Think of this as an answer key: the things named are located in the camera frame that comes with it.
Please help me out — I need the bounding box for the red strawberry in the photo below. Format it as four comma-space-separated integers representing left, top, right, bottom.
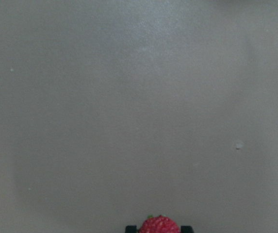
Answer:
138, 215, 180, 233

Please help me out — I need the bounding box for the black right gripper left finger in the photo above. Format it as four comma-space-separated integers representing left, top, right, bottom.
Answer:
125, 225, 139, 233

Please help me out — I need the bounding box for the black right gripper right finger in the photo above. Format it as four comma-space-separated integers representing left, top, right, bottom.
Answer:
180, 225, 193, 233

